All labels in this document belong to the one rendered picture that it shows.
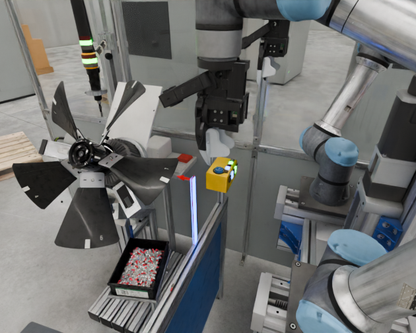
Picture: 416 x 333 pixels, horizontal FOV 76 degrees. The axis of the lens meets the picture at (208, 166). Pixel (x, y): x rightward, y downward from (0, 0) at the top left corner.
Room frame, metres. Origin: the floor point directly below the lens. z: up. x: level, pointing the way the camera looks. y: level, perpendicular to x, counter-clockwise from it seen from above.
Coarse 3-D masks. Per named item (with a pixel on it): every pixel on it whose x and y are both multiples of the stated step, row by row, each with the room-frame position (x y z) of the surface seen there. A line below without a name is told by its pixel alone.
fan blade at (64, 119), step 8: (64, 88) 1.10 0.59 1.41; (56, 96) 1.13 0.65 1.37; (64, 96) 1.08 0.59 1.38; (56, 104) 1.12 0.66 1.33; (64, 104) 1.07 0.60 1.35; (64, 112) 1.06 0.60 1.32; (56, 120) 1.13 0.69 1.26; (64, 120) 1.07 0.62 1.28; (72, 120) 1.01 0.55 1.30; (64, 128) 1.10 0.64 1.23; (72, 128) 1.02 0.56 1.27; (72, 136) 1.06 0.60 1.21
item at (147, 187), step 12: (120, 168) 0.84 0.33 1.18; (132, 168) 0.84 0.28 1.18; (144, 168) 0.84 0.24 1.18; (156, 168) 0.84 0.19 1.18; (132, 180) 0.79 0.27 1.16; (144, 180) 0.79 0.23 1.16; (156, 180) 0.79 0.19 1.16; (144, 192) 0.74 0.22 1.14; (156, 192) 0.74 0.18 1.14; (144, 204) 0.71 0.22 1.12
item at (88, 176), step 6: (84, 174) 0.86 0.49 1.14; (90, 174) 0.88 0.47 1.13; (96, 174) 0.89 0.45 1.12; (102, 174) 0.90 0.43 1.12; (84, 180) 0.85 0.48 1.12; (90, 180) 0.86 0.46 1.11; (96, 180) 0.87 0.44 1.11; (102, 180) 0.88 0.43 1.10; (84, 186) 0.83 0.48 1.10; (90, 186) 0.84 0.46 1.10; (96, 186) 0.85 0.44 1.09; (102, 186) 0.86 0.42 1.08
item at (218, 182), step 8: (216, 160) 1.09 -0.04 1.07; (224, 160) 1.09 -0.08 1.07; (224, 168) 1.01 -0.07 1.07; (232, 168) 1.02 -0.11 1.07; (208, 176) 0.98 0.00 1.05; (216, 176) 0.96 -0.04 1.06; (224, 176) 0.95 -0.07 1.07; (208, 184) 0.98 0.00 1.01; (216, 184) 0.96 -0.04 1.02; (224, 184) 0.95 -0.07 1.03; (224, 192) 0.95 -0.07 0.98
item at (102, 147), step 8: (80, 144) 0.92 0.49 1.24; (88, 144) 0.90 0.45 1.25; (96, 144) 0.92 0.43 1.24; (104, 144) 1.00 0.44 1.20; (72, 152) 0.90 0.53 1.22; (88, 152) 0.88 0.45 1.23; (96, 152) 0.88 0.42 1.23; (104, 152) 0.92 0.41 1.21; (112, 152) 0.96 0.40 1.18; (72, 160) 0.88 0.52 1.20; (80, 160) 0.87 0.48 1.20; (88, 160) 0.85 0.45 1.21; (96, 160) 0.87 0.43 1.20; (80, 168) 0.84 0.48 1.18; (88, 168) 0.86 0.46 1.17; (96, 168) 0.88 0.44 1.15; (104, 168) 0.92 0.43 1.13
